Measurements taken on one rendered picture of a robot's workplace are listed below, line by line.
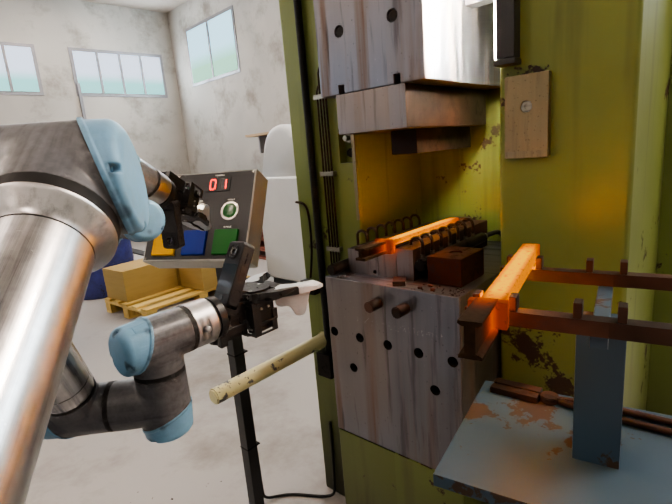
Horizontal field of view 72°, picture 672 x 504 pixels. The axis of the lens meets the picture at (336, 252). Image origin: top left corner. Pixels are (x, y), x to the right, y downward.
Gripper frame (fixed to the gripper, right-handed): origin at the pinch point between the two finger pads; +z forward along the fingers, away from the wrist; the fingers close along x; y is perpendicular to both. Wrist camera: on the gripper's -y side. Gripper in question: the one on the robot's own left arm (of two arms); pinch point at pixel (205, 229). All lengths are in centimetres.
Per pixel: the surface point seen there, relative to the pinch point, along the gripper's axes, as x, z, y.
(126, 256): 269, 269, 74
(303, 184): -15.6, 26.0, 23.8
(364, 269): -40.0, 13.1, -7.6
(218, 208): 3.8, 10.4, 10.3
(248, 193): -5.3, 10.4, 14.5
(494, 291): -70, -36, -24
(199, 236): 8.2, 9.6, 1.6
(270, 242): 120, 286, 91
